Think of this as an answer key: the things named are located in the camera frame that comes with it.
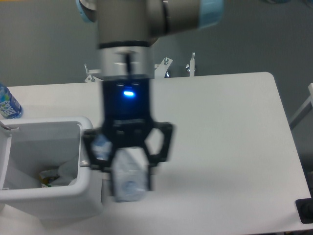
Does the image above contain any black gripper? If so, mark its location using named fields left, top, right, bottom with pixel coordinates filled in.
left=82, top=78, right=175, bottom=196

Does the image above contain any clear plastic bottle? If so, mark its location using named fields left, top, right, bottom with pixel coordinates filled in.
left=91, top=134, right=147, bottom=203

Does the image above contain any white plastic wrapper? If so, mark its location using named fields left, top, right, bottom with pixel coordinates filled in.
left=53, top=156, right=78, bottom=186

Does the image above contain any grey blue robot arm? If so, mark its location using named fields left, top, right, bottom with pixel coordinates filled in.
left=77, top=0, right=224, bottom=201

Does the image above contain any trash inside the can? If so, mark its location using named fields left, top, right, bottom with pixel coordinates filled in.
left=39, top=169, right=59, bottom=188

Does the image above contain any white plastic trash can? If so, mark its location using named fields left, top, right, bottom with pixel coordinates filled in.
left=0, top=117, right=103, bottom=220

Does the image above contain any blue labelled water bottle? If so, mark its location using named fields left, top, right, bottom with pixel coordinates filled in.
left=0, top=84, right=23, bottom=119

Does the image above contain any black clamp at table edge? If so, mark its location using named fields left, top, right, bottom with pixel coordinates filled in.
left=295, top=198, right=313, bottom=224

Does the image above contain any white pedestal base frame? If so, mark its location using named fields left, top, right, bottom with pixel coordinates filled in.
left=84, top=52, right=197, bottom=83

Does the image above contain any white frame at right edge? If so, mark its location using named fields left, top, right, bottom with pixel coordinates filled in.
left=289, top=83, right=313, bottom=130

